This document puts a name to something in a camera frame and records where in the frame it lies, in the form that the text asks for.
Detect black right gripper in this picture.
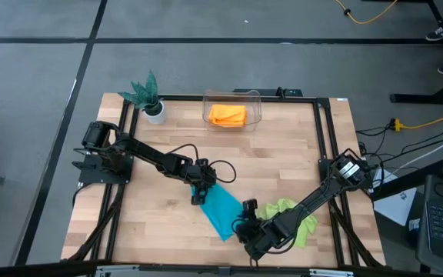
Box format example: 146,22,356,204
231,199,275,260

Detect lime green microfiber towel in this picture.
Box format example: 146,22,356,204
255,198,318,249

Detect teal microfiber towel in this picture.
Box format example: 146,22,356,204
192,183,245,242

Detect orange microfiber towel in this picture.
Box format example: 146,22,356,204
208,103,248,125
210,120,248,128

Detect clear plastic bin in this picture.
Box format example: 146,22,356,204
202,86,262,131

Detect green plant in white pot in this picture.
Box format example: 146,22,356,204
117,69,168,125

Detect white cardboard box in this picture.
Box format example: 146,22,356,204
373,169,418,227

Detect black table legs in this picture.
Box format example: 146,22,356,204
389,0,443,105

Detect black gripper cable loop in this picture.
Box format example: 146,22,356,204
208,159,238,185

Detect black aluminium table frame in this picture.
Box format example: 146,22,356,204
62,94,386,277

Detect silver metal bracket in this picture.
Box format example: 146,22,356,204
94,264,141,277
308,269,355,277

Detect yellow splitter extension cable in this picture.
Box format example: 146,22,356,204
388,116,443,132

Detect white cable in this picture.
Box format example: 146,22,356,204
394,128,443,170

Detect yellow floor cable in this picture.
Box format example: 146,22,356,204
335,0,399,25

